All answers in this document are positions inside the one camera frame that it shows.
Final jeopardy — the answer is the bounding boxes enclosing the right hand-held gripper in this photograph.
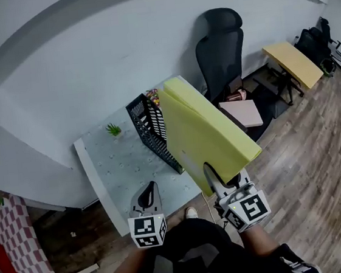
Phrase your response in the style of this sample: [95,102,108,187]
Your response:
[202,156,273,236]

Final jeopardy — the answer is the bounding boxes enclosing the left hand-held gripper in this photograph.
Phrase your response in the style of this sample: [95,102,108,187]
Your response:
[123,180,170,250]

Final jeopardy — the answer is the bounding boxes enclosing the yellow foam folder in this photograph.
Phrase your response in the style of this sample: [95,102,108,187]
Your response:
[155,67,267,201]

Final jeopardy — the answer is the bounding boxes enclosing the black mesh file holder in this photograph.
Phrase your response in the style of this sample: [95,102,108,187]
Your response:
[124,89,185,181]

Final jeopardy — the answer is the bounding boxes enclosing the person's right forearm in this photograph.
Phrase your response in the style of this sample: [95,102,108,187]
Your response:
[238,223,282,258]

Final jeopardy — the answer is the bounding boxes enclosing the person's left forearm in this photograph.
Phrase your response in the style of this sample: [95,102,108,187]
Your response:
[105,246,158,273]

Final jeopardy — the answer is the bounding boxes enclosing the pink flat box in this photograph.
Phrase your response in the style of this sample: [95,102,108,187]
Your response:
[218,97,264,131]

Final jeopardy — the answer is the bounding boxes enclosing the white table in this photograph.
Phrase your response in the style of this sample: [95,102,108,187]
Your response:
[66,73,212,242]

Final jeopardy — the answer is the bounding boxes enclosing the light blue floral tablecloth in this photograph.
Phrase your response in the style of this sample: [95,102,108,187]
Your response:
[75,74,210,233]

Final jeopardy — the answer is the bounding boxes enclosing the person's white shoe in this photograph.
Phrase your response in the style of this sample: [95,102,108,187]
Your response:
[184,206,199,220]

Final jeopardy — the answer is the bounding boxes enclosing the person's black clothed body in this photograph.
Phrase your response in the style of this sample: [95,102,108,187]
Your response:
[89,204,323,273]

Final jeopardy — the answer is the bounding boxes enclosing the small green potted plant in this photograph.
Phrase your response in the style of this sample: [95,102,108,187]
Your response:
[104,121,123,138]

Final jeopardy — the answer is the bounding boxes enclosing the copper coloured cup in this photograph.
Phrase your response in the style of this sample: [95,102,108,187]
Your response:
[225,90,249,105]

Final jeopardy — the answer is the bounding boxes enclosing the purple yellow flower pot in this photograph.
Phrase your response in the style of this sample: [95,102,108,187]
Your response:
[145,87,162,109]

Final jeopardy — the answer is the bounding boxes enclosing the black mesh high-back office chair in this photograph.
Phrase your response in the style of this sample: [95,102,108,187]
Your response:
[190,1,294,148]

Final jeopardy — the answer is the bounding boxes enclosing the red white checkered cloth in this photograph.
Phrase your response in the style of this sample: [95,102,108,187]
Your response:
[0,190,71,273]

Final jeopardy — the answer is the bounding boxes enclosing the yellow top table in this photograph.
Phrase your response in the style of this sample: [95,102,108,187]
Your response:
[261,38,326,95]

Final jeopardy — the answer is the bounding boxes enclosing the black office chair with headrest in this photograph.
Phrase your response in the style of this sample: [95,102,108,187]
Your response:
[291,14,341,81]

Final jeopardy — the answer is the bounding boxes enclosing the white cable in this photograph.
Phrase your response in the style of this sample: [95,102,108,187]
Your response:
[201,188,218,225]

